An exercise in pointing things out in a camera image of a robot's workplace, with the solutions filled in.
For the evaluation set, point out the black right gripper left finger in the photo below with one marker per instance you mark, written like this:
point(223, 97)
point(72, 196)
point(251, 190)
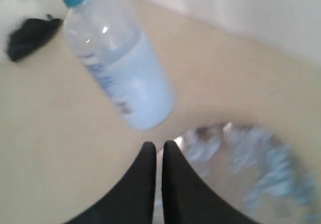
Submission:
point(131, 200)

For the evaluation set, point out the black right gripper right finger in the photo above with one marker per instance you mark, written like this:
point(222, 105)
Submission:
point(187, 198)

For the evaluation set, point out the blue pump soap bottle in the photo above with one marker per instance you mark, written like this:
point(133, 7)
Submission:
point(108, 39)

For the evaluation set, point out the round metal plate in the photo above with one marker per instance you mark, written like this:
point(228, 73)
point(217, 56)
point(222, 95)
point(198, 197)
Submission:
point(254, 171)

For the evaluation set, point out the black cloth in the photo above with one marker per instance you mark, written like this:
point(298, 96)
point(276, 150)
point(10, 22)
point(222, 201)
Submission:
point(33, 34)

